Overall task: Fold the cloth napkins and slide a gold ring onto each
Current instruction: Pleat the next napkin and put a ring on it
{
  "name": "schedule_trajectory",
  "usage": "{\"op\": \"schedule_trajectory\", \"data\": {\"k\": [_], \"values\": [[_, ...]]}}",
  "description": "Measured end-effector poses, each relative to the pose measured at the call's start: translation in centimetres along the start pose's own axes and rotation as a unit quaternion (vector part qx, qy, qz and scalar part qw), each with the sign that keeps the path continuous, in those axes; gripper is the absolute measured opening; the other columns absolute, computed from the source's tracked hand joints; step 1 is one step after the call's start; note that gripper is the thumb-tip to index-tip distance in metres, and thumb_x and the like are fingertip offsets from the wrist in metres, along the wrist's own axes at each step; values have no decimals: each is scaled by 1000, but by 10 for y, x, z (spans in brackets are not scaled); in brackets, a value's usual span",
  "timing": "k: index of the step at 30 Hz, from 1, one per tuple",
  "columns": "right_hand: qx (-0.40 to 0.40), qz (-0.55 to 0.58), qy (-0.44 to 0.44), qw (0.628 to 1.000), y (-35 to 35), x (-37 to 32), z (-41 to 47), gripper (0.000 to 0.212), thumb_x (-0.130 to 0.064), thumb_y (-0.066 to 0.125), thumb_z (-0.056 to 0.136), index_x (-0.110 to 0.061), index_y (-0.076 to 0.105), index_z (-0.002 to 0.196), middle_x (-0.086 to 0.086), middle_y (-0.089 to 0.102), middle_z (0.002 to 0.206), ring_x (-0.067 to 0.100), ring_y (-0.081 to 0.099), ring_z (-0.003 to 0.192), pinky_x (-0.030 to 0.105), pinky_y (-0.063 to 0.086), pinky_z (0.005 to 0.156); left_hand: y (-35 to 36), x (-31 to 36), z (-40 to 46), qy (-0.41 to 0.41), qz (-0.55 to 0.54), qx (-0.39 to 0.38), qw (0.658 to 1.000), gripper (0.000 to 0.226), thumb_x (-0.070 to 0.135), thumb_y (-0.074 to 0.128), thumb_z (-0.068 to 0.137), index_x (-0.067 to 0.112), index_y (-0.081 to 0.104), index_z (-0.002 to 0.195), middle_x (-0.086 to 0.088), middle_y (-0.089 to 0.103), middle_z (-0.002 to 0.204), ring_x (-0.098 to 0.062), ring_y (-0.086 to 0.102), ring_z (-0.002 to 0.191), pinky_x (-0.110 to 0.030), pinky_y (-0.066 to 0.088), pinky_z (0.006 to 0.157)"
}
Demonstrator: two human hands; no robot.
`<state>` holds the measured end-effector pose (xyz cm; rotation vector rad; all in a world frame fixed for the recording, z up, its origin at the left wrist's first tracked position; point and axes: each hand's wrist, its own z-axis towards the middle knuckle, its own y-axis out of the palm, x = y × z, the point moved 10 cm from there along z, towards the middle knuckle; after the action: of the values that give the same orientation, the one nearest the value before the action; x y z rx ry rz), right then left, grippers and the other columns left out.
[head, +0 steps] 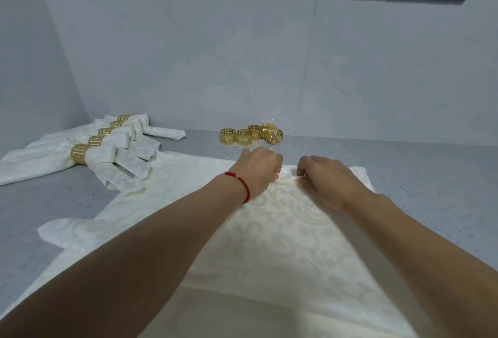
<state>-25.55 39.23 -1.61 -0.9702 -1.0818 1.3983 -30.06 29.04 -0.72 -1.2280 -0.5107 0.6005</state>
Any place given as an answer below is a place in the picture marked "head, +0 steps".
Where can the white damask napkin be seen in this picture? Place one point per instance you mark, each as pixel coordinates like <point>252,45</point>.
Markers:
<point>288,240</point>
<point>171,178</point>
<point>66,230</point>

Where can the person's left hand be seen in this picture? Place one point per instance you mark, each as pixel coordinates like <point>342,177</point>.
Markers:
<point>255,172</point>

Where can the person's right fingers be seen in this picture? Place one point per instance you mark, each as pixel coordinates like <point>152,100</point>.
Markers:
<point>307,168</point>

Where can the person's right forearm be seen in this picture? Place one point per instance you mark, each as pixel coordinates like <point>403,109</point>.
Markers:
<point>424,256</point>

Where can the person's right hand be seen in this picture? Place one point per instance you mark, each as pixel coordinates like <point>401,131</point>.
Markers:
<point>330,184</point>

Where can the rolled white napkin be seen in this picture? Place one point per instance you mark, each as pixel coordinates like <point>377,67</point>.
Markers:
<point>135,125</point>
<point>103,153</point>
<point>116,140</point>
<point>167,132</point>
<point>127,131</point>

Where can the person's left fingers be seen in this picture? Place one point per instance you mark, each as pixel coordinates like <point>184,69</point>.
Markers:
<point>272,159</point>

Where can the person's left forearm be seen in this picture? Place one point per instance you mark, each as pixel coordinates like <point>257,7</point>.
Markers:
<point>136,256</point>

